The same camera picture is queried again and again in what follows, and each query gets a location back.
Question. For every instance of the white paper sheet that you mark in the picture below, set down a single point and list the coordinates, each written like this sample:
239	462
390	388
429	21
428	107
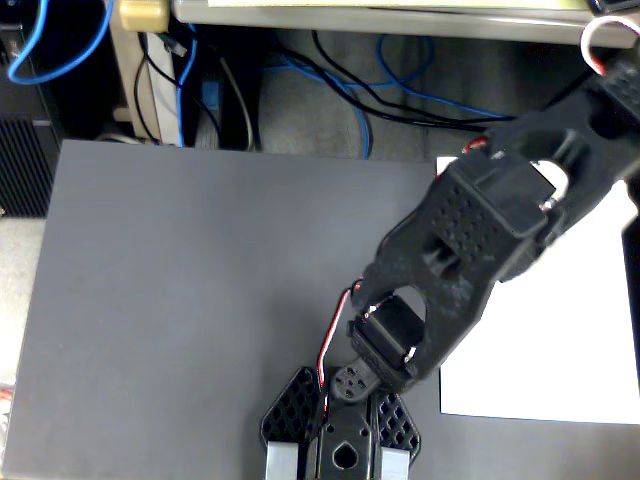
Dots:
550	350

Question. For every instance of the small blue box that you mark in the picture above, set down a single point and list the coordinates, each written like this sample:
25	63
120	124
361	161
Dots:
211	95

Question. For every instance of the black ribbed case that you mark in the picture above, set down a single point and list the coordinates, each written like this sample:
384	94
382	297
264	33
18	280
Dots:
22	165

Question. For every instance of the black object on desk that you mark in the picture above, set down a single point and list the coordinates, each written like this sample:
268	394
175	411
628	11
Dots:
607	6

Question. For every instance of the grey base clamp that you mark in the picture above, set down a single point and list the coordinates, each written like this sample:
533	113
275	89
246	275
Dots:
281	462
395	465

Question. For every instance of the beige plastic box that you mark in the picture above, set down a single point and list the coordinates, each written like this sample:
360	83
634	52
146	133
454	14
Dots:
142	15

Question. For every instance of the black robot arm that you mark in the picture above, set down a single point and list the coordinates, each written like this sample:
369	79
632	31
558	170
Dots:
465	250

